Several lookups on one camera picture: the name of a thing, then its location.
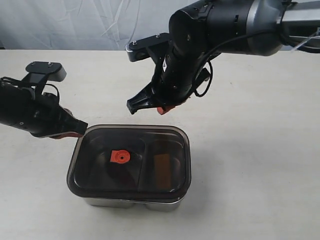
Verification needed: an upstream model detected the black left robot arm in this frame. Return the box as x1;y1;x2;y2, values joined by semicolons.
0;80;88;139

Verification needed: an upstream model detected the grey fabric backdrop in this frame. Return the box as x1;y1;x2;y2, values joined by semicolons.
0;0;199;50

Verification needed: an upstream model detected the dark transparent container lid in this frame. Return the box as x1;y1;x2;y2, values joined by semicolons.
66;124;192;197

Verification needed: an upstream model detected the red toy sausage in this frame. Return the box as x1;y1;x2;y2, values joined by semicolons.
106;162;137;190

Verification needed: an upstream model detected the stainless steel lunch box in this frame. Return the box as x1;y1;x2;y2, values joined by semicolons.
80;192;187;212

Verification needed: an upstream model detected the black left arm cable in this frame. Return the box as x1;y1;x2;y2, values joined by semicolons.
0;77;61;106

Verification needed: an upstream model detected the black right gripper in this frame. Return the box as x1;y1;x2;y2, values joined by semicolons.
127;67;210;116

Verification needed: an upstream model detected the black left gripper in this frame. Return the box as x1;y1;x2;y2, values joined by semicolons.
24;92;88;140

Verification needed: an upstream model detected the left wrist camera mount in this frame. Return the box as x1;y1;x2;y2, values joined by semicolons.
21;61;67;99

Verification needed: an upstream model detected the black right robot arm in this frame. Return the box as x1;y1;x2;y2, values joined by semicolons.
127;0;320;114

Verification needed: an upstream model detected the yellow toy cheese wedge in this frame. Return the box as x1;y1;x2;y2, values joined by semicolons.
154;153;171;190

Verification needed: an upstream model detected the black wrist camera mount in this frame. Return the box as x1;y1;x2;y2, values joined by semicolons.
125;33;171;68

